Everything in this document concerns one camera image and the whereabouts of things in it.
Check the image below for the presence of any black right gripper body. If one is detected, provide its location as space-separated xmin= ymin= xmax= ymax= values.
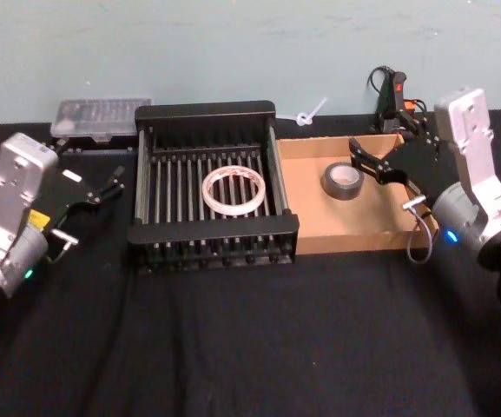
xmin=382 ymin=136 xmax=462 ymax=205

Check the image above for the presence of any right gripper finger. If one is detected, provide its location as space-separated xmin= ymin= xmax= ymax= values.
xmin=395 ymin=108 xmax=441 ymax=147
xmin=347 ymin=136 xmax=397 ymax=184

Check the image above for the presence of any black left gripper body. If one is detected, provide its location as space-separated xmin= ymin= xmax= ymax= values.
xmin=36 ymin=168 xmax=100 ymax=232

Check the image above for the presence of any silver tape roll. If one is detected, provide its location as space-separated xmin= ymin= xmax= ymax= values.
xmin=321 ymin=162 xmax=366 ymax=201

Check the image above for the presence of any white tape roll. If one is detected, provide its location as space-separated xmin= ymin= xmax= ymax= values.
xmin=201 ymin=167 xmax=265 ymax=216

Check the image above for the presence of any clear plastic case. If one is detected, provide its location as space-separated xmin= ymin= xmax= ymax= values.
xmin=49 ymin=97 xmax=154 ymax=144

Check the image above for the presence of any shallow brown cardboard tray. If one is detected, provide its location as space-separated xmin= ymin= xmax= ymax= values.
xmin=275 ymin=132 xmax=440 ymax=256

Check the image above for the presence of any black rack with steel bars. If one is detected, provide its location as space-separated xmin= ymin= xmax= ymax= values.
xmin=126 ymin=99 xmax=300 ymax=275

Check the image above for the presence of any black table cloth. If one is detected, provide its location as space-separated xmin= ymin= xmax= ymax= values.
xmin=0 ymin=108 xmax=501 ymax=417

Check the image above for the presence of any right gripper thin cable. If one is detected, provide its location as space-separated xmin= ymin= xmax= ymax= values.
xmin=402 ymin=195 xmax=434 ymax=264

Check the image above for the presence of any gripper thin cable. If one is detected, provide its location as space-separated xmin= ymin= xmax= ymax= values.
xmin=46 ymin=228 xmax=80 ymax=264
xmin=402 ymin=195 xmax=434 ymax=264

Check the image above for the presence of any black corded tool red switch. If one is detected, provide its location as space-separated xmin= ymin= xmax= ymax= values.
xmin=366 ymin=64 xmax=440 ymax=136

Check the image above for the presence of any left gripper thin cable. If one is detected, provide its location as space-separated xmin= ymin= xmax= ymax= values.
xmin=46 ymin=228 xmax=80 ymax=264

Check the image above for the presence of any pale wall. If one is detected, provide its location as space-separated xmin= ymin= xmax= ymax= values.
xmin=0 ymin=0 xmax=501 ymax=127

